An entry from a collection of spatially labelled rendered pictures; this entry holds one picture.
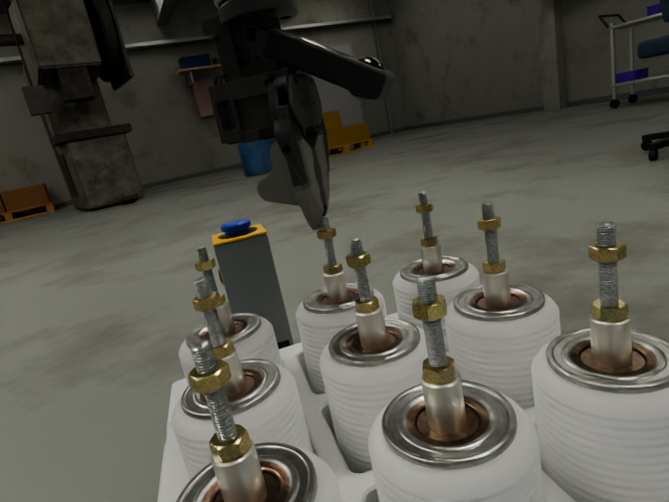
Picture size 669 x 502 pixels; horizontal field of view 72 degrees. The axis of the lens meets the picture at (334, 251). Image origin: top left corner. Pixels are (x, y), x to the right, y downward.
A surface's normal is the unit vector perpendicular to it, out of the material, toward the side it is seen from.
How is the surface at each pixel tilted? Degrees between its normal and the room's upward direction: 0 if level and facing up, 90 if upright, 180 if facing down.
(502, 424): 4
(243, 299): 90
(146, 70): 90
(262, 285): 90
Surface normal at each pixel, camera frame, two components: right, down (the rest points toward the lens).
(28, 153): 0.42, 0.16
